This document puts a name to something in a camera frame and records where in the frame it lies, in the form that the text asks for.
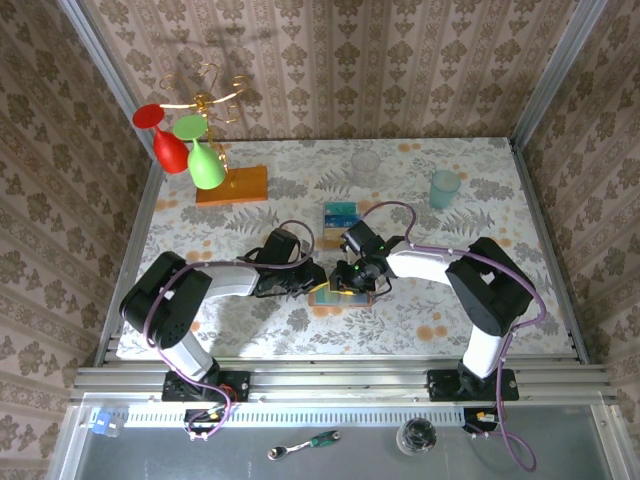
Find clear acrylic box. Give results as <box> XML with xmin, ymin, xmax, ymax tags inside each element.
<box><xmin>321</xmin><ymin>199</ymin><xmax>362</xmax><ymax>252</ymax></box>

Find fern print tablecloth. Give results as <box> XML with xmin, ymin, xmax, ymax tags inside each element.
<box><xmin>115</xmin><ymin>137</ymin><xmax>577</xmax><ymax>359</ymax></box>

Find clear plastic cup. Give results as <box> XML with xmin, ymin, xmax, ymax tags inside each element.
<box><xmin>349</xmin><ymin>149</ymin><xmax>382</xmax><ymax>187</ymax></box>

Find teal plastic cup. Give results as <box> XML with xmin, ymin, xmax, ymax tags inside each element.
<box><xmin>428</xmin><ymin>169</ymin><xmax>462</xmax><ymax>210</ymax></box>

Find green plastic wine glass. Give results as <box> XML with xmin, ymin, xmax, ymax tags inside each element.
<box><xmin>172</xmin><ymin>114</ymin><xmax>227</xmax><ymax>190</ymax></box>

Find red plastic wine glass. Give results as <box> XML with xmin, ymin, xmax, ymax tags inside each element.
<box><xmin>132</xmin><ymin>103</ymin><xmax>190</xmax><ymax>175</ymax></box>

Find clear jar dark contents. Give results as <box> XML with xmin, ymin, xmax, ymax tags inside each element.
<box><xmin>395</xmin><ymin>418</ymin><xmax>438</xmax><ymax>456</ymax></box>

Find black connector block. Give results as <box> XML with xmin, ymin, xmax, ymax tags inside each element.
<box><xmin>462</xmin><ymin>407</ymin><xmax>501</xmax><ymax>435</ymax></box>
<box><xmin>183</xmin><ymin>407</ymin><xmax>227</xmax><ymax>435</ymax></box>

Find grey metal shelf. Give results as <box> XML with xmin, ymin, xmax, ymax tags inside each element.
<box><xmin>49</xmin><ymin>392</ymin><xmax>640</xmax><ymax>480</ymax></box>

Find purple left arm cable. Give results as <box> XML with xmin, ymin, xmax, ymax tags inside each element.
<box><xmin>142</xmin><ymin>219</ymin><xmax>315</xmax><ymax>441</ymax></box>

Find gold wire rack wooden base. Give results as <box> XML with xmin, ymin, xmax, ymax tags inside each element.
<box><xmin>159</xmin><ymin>62</ymin><xmax>270</xmax><ymax>207</ymax></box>

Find aluminium mounting rail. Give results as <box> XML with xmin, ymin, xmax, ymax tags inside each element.
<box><xmin>69</xmin><ymin>363</ymin><xmax>619</xmax><ymax>405</ymax></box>

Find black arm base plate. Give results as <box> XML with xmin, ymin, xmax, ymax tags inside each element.
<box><xmin>427</xmin><ymin>368</ymin><xmax>520</xmax><ymax>403</ymax></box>
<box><xmin>162</xmin><ymin>370</ymin><xmax>251</xmax><ymax>403</ymax></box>

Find white slotted cable duct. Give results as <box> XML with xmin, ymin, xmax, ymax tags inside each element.
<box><xmin>124</xmin><ymin>407</ymin><xmax>469</xmax><ymax>429</ymax></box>

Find aluminium table side rail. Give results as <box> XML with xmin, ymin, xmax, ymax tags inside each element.
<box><xmin>93</xmin><ymin>159</ymin><xmax>166</xmax><ymax>369</ymax></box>
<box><xmin>507</xmin><ymin>139</ymin><xmax>591</xmax><ymax>364</ymax></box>

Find green handled ratchet wrench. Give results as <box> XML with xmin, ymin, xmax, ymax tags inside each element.
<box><xmin>267</xmin><ymin>430</ymin><xmax>341</xmax><ymax>461</ymax></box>

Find aluminium frame post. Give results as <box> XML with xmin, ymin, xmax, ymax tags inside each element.
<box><xmin>508</xmin><ymin>0</ymin><xmax>611</xmax><ymax>146</ymax></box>
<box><xmin>57</xmin><ymin>0</ymin><xmax>154</xmax><ymax>161</ymax></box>

